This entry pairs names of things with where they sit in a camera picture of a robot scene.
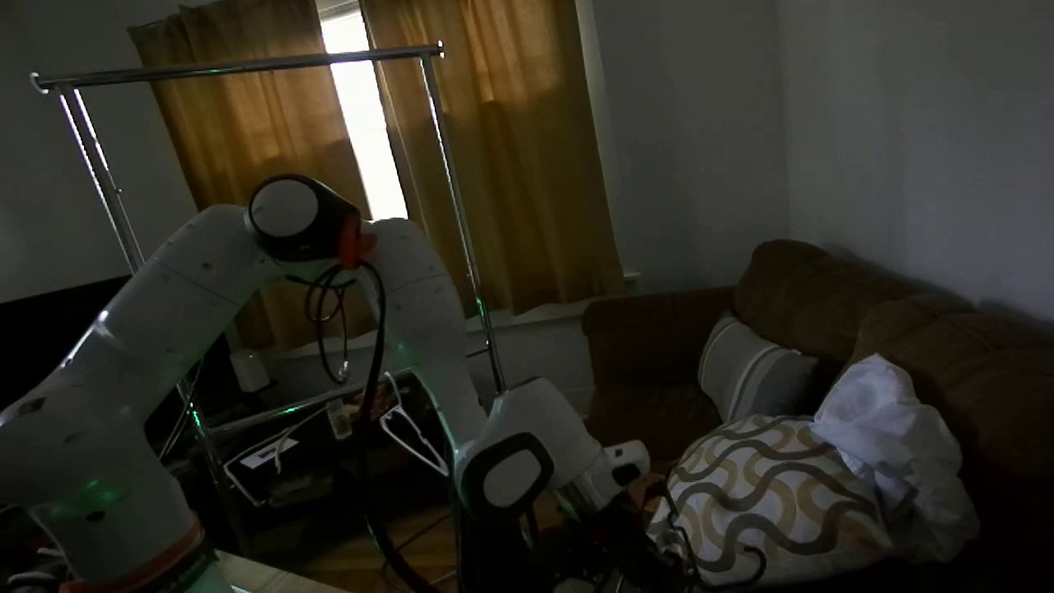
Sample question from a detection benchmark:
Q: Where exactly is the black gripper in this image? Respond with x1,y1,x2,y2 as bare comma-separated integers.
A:
566,496,664,589

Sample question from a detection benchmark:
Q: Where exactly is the white plastic coat hanger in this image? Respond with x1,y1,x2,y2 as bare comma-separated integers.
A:
374,380,453,480

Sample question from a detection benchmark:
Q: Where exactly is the chrome garment rack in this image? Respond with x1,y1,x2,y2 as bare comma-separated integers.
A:
27,40,510,401

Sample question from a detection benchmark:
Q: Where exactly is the wavy patterned pillow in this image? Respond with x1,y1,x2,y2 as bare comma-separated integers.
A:
641,413,900,593

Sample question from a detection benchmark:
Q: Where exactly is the grey striped pillow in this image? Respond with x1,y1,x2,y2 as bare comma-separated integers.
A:
694,310,824,429

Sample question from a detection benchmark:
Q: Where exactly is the white crumpled cloth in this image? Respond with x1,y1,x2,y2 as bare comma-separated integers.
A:
809,351,984,566

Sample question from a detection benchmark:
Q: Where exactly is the black low table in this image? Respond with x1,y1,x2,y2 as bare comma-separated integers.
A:
200,366,466,521

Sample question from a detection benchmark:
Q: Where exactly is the brown sofa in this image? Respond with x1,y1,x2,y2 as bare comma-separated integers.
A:
548,238,1054,593

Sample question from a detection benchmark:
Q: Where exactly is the narrow mustard curtain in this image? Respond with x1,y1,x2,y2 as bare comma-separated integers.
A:
357,0,625,323

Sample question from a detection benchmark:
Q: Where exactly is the small white box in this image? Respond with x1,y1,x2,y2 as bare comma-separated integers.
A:
228,351,274,396

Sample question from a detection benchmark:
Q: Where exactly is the bright window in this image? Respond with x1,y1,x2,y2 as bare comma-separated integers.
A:
316,0,411,223

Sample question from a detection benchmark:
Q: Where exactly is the wide mustard curtain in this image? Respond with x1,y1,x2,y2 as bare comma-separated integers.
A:
126,0,386,357

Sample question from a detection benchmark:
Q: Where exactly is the black television screen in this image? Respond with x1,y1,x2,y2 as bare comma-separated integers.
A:
0,272,139,413

